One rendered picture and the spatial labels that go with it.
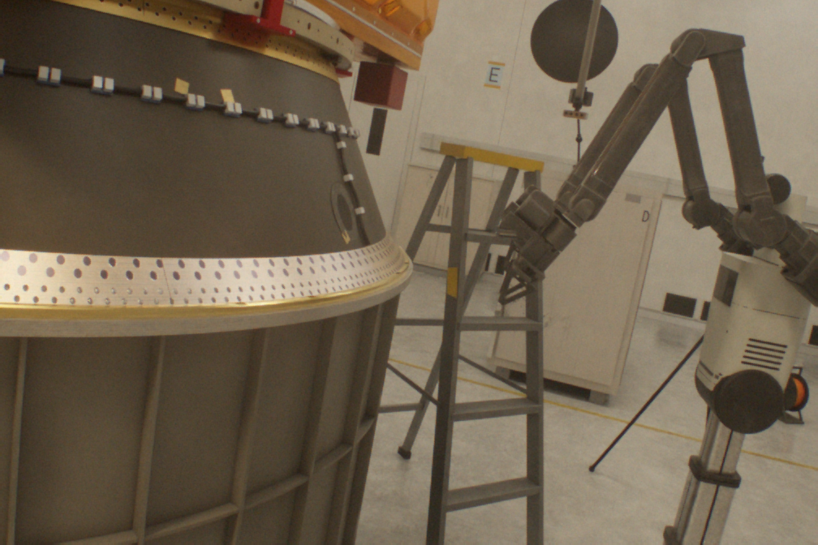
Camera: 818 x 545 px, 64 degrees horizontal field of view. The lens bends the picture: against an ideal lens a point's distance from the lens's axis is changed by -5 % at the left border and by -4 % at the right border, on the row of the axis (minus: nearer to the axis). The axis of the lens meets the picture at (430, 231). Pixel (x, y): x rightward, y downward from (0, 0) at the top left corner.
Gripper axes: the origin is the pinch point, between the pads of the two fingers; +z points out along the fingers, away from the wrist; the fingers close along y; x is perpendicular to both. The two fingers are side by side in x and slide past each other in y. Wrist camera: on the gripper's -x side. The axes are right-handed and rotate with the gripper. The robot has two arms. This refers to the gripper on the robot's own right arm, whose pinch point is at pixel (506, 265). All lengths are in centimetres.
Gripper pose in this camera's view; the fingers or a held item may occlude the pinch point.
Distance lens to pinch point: 186.5
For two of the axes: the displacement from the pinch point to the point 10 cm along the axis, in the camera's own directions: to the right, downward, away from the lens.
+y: -1.3, 0.9, -9.9
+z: -6.5, 7.5, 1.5
